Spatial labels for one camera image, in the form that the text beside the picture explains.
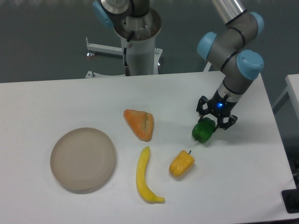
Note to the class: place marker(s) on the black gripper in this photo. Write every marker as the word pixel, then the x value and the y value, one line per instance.
pixel 220 106

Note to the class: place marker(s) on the green bell pepper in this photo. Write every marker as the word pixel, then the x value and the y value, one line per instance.
pixel 203 130

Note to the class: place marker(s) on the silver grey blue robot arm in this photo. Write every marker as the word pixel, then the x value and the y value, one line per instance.
pixel 226 51

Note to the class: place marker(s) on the yellow bell pepper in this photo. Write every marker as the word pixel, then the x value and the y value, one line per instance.
pixel 181 163

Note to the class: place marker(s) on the orange bread wedge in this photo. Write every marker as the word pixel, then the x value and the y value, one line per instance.
pixel 141 123

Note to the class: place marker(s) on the yellow banana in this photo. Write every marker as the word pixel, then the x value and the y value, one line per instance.
pixel 144 191

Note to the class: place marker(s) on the black box at table edge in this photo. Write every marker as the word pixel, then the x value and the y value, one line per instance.
pixel 291 200

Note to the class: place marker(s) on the beige round plate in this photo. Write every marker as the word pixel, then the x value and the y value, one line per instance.
pixel 83 160

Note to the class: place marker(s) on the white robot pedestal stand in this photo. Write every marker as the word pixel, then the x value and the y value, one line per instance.
pixel 138 44

